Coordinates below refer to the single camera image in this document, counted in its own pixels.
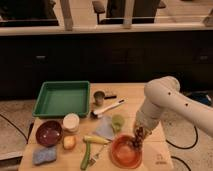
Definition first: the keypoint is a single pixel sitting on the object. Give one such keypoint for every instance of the dark grape bunch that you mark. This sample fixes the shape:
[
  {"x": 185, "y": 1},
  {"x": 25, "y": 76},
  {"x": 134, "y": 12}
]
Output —
[{"x": 138, "y": 138}]

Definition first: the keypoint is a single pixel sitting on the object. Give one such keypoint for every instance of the dark maroon bowl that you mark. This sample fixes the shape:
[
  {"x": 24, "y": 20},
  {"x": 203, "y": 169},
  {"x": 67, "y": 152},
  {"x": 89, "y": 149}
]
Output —
[{"x": 49, "y": 133}]

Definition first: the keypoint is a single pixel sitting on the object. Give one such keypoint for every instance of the light green cup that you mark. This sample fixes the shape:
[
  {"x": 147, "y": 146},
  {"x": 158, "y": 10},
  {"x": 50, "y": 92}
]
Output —
[{"x": 117, "y": 122}]

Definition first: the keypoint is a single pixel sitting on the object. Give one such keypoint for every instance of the blue sponge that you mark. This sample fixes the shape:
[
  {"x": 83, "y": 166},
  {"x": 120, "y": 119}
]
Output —
[{"x": 44, "y": 155}]

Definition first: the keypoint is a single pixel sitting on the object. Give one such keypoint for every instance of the grey blue cloth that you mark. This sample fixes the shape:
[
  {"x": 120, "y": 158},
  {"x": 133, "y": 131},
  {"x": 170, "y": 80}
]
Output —
[{"x": 104, "y": 129}]

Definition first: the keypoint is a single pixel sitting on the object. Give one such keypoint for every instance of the yellow orange fruit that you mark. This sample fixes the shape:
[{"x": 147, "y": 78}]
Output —
[{"x": 69, "y": 142}]

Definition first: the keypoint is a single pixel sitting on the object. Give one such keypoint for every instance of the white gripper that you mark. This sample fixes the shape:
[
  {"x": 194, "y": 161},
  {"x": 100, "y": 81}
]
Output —
[{"x": 147, "y": 118}]

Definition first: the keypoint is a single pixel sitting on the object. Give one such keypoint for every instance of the red orange bowl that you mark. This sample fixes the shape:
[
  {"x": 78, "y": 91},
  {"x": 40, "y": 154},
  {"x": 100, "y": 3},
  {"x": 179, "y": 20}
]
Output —
[{"x": 123, "y": 155}]

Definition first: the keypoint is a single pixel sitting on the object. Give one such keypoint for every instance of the green plastic tray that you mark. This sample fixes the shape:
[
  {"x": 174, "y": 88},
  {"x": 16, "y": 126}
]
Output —
[{"x": 58, "y": 98}]

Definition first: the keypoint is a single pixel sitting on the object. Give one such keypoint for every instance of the dark blue floor object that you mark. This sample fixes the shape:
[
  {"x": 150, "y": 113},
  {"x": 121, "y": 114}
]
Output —
[{"x": 202, "y": 98}]

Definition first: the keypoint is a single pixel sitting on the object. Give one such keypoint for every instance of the metal measuring cup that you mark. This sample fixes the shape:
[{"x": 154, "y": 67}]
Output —
[{"x": 101, "y": 96}]

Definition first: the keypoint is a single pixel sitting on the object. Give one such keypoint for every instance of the green cucumber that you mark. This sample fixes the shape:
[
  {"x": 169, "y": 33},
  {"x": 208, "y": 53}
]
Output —
[{"x": 85, "y": 160}]

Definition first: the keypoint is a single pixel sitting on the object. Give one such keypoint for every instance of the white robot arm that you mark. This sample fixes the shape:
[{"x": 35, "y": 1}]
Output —
[{"x": 164, "y": 93}]

